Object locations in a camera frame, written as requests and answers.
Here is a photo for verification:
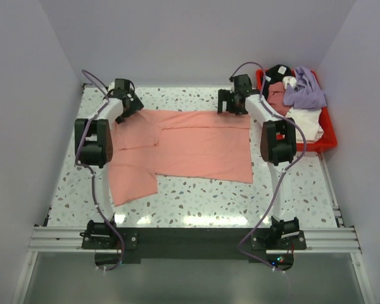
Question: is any red plastic bin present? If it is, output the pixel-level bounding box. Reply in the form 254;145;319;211
256;69;338;153

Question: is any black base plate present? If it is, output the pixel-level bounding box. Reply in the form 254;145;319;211
80;221;307;270

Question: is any lavender t shirt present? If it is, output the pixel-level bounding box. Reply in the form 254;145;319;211
283;66;327;110

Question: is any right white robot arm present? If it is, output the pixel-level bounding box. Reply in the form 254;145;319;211
217;74;300;249

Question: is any dusty rose t shirt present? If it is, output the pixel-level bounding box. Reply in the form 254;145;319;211
267;82;291;116

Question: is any black t shirt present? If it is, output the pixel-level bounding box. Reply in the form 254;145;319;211
261;64;293;94

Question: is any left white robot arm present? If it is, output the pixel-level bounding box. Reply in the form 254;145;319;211
74;79;144;221

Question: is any salmon pink t shirt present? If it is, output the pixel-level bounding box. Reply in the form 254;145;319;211
108;110;253;206

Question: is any white t shirt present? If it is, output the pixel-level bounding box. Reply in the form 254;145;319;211
282;76;324;143

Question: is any aluminium frame rail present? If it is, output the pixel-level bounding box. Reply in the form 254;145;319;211
12;186;376;304

